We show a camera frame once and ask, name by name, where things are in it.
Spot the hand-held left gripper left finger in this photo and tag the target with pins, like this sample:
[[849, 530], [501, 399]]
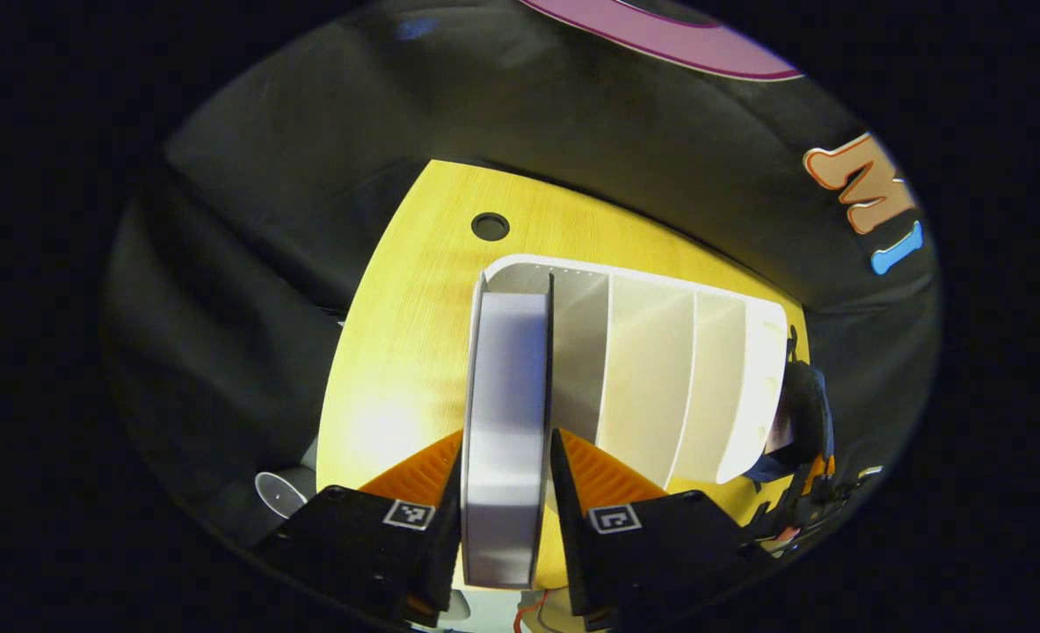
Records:
[[447, 545]]

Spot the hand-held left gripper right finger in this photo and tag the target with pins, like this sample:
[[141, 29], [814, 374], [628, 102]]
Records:
[[572, 545]]

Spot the grey white book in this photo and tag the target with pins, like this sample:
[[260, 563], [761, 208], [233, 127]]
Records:
[[506, 422]]

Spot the white bookshelf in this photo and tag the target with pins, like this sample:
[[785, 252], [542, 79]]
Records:
[[651, 369]]

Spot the white round container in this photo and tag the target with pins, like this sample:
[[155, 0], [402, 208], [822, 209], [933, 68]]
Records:
[[282, 494]]

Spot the black table grommet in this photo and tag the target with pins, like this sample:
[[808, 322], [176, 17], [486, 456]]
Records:
[[490, 226]]

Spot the black backdrop cloth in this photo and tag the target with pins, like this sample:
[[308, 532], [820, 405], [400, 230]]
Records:
[[309, 132]]

